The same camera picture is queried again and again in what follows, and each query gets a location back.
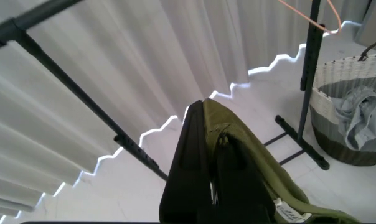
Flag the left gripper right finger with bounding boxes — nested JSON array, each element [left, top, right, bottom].
[[211, 145, 276, 223]]

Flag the white curtain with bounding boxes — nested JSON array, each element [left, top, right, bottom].
[[0, 0, 368, 224]]

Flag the white laundry basket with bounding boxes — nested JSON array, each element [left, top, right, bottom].
[[309, 39, 376, 167]]

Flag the black clothes rack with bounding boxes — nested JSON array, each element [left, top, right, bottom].
[[0, 0, 331, 182]]

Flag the green printed T-shirt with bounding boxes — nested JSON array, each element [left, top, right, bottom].
[[202, 98, 362, 224]]

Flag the pale grey garment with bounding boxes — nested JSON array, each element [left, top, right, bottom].
[[331, 85, 376, 152]]

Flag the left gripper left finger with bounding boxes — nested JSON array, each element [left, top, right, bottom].
[[158, 99, 215, 223]]

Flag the pink clothes hanger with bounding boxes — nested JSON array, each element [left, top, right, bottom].
[[277, 0, 344, 34]]

